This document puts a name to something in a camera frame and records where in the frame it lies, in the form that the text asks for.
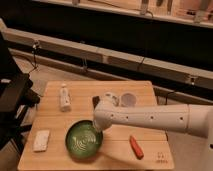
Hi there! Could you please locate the wooden folding table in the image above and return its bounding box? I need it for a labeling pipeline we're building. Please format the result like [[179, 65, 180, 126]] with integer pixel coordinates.
[[18, 81, 174, 171]]

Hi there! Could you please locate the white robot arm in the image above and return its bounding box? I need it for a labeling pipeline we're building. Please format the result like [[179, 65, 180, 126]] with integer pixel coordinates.
[[93, 92, 213, 138]]

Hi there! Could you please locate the black rectangular block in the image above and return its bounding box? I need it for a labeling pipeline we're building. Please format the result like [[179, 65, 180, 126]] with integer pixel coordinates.
[[92, 96, 100, 109]]

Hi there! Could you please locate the green ceramic bowl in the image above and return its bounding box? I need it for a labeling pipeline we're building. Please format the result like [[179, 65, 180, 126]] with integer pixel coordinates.
[[65, 120, 103, 160]]

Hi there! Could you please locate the white tube bottle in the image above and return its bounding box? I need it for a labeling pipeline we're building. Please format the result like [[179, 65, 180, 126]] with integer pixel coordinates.
[[59, 83, 71, 112]]

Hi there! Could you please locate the black equipment stand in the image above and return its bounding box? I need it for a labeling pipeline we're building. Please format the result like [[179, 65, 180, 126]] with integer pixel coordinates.
[[0, 32, 40, 152]]

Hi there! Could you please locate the black cable on wall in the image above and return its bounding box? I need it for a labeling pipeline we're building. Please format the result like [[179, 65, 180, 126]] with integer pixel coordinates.
[[28, 40, 41, 75]]

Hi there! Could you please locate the white sponge block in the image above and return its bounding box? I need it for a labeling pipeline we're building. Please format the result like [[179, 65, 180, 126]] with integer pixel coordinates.
[[33, 130, 50, 152]]

